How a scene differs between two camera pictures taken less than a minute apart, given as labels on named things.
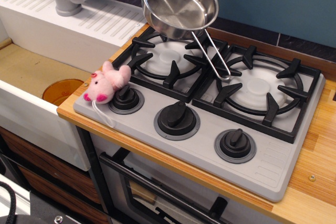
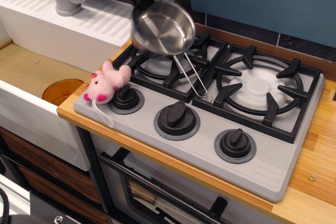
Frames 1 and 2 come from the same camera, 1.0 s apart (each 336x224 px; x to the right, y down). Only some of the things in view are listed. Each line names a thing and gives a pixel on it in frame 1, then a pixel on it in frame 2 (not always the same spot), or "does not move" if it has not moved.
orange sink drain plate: (57, 92) does not move
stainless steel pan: (185, 4) → (166, 28)
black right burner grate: (262, 88) does not move
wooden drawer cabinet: (67, 187) does not move
